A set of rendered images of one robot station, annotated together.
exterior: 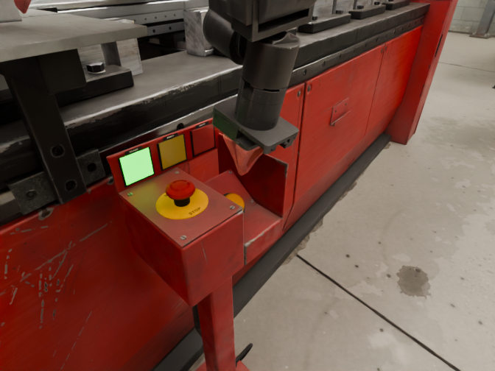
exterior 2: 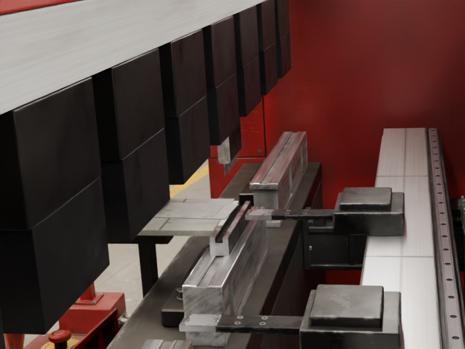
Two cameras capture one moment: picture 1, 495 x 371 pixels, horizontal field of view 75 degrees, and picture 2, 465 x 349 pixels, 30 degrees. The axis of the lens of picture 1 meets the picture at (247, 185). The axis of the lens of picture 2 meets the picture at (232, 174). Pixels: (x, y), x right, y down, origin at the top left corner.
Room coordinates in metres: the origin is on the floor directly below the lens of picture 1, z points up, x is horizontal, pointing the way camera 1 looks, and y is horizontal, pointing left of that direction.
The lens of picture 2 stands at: (1.75, -0.22, 1.43)
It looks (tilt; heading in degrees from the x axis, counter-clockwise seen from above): 15 degrees down; 155
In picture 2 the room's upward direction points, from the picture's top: 4 degrees counter-clockwise
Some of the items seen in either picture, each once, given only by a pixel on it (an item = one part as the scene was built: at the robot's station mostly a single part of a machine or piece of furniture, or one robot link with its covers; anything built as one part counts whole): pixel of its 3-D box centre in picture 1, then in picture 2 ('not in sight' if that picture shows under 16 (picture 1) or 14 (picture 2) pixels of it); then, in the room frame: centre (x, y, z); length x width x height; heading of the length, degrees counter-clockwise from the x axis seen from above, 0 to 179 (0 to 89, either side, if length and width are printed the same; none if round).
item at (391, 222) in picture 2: not in sight; (323, 209); (0.57, 0.50, 1.01); 0.26 x 0.12 x 0.05; 53
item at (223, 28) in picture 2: not in sight; (198, 78); (0.61, 0.28, 1.26); 0.15 x 0.09 x 0.17; 143
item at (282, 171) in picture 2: not in sight; (281, 174); (0.04, 0.72, 0.92); 0.50 x 0.06 x 0.10; 143
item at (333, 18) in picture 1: (325, 22); not in sight; (1.24, -0.27, 0.89); 0.30 x 0.05 x 0.03; 143
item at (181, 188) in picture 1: (181, 195); (60, 341); (0.35, 0.09, 0.79); 0.04 x 0.04 x 0.04
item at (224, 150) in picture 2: not in sight; (229, 140); (0.47, 0.38, 1.13); 0.10 x 0.02 x 0.10; 143
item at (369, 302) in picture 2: not in sight; (288, 318); (0.92, 0.24, 1.01); 0.26 x 0.12 x 0.05; 53
